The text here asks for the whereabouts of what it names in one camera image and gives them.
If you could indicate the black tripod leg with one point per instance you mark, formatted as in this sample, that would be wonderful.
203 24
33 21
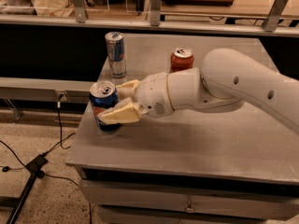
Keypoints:
34 167

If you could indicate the blue Pepsi can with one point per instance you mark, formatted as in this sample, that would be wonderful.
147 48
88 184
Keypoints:
103 96

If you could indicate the silver blue Red Bull can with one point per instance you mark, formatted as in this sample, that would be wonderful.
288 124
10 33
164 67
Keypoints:
116 53

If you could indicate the grey metal rail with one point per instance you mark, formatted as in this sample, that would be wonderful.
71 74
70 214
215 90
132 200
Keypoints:
163 27

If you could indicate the grey metal bench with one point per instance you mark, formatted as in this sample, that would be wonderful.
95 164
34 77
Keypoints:
46 90

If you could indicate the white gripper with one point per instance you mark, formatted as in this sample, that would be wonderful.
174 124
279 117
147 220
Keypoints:
152 93

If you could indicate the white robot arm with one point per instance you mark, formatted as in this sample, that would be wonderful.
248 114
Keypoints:
223 82

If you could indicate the red Coca-Cola can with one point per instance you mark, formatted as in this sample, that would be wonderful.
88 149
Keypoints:
181 59

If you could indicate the grey drawer with handle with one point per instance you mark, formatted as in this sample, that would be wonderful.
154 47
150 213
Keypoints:
189 200

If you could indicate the grey lower drawer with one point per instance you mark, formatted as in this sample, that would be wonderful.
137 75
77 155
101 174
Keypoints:
125 215

